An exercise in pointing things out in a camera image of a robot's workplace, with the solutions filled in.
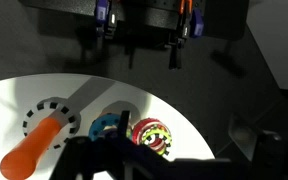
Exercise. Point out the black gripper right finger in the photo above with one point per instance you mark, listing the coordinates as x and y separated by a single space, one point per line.
267 146

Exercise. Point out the black perforated board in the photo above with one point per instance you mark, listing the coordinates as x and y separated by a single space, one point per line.
144 13

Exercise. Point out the white base with black checks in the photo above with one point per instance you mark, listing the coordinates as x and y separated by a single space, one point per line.
68 115

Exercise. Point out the purple black clamp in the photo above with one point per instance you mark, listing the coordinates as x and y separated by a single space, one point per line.
104 16

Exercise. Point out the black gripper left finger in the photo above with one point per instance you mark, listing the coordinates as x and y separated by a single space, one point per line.
124 121

